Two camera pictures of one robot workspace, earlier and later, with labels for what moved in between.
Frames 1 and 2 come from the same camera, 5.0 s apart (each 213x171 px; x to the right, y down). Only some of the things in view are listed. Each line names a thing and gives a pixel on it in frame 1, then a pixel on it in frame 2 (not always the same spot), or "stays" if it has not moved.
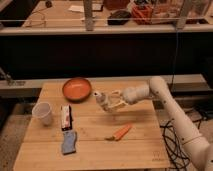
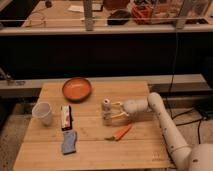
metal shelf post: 88,15 stays
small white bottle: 102,100 to 107,112
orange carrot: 119,134 stays
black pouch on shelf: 119,17 stays
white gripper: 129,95 to 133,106
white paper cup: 42,110 stays
